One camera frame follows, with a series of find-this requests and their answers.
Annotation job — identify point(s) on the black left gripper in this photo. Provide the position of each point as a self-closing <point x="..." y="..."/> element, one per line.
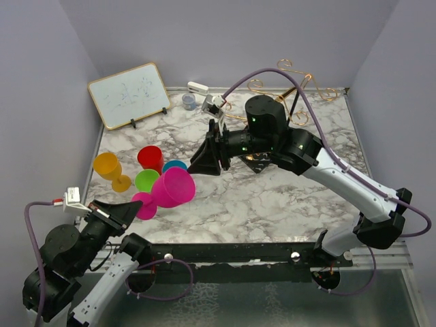
<point x="118" y="215"/>

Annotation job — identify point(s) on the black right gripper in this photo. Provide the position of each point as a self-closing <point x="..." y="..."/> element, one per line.
<point x="206" y="160"/>

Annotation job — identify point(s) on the blue wine glass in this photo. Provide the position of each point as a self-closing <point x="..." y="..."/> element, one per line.
<point x="173" y="164"/>

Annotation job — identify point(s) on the pink wine glass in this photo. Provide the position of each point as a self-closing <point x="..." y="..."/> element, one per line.
<point x="173" y="188"/>

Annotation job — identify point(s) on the green wine glass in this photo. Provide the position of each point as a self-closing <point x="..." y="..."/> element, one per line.
<point x="145" y="180"/>

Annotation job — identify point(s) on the yellow wine glass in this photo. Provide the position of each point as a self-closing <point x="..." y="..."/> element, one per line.
<point x="108" y="166"/>

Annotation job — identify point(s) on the red wine glass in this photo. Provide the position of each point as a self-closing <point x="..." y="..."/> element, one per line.
<point x="151" y="157"/>

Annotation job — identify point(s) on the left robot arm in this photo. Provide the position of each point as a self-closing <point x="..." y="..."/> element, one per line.
<point x="65" y="256"/>

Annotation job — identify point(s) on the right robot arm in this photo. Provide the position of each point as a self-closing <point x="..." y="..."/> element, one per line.
<point x="380" y="221"/>

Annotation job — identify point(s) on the black marble rack base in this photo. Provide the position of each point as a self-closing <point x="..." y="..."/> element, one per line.
<point x="257" y="162"/>

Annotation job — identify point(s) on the small clear plastic jar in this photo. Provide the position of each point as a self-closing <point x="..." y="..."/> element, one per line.
<point x="189" y="101"/>

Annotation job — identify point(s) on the white eraser block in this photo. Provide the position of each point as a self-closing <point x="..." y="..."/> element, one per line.
<point x="197" y="88"/>

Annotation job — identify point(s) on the small whiteboard with stand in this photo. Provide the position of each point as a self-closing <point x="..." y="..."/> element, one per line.
<point x="129" y="96"/>

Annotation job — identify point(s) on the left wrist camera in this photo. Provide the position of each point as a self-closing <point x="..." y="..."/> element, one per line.
<point x="72" y="204"/>

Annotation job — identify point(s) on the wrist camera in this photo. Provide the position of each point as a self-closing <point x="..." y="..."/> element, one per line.
<point x="72" y="204"/>
<point x="213" y="105"/>

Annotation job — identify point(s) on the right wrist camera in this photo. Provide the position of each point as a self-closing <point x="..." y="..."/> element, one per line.
<point x="213" y="105"/>

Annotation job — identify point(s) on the gold wire glass rack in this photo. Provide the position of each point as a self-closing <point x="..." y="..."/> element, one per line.
<point x="290" y="97"/>

